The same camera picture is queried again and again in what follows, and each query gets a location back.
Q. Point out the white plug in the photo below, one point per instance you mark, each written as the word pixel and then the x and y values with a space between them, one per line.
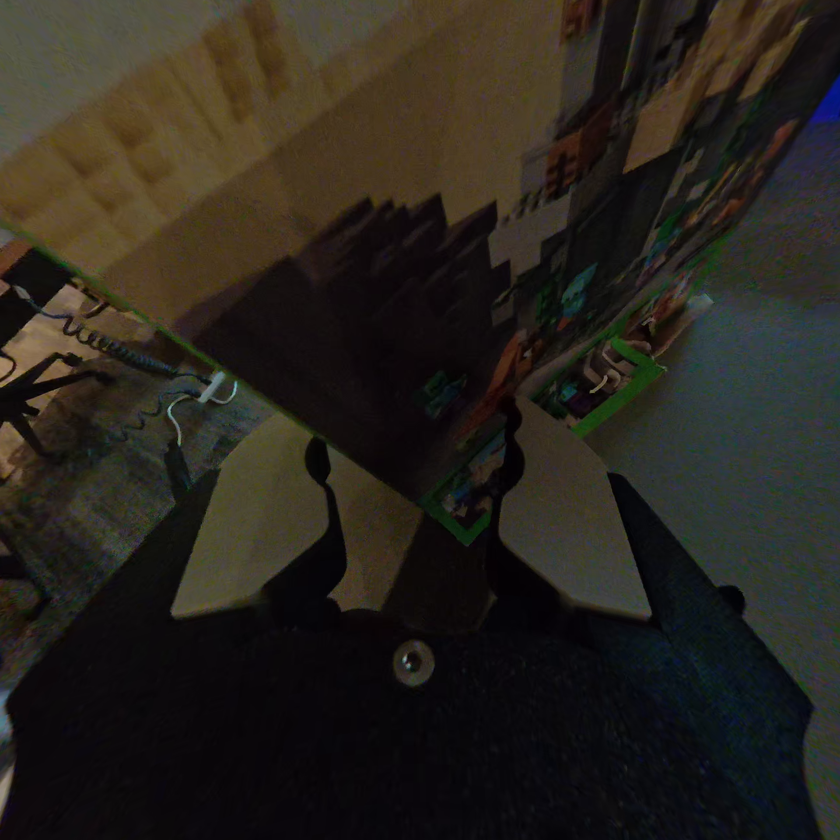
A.
pixel 217 389

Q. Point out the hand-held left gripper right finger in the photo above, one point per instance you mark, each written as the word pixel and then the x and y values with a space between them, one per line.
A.
pixel 571 525

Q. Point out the green toy brick box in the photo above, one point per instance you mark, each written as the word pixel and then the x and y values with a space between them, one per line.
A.
pixel 394 197

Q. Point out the black metal frame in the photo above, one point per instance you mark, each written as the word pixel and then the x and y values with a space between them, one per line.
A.
pixel 33 381

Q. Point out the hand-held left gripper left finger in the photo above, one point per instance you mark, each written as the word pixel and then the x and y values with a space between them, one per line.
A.
pixel 250 538

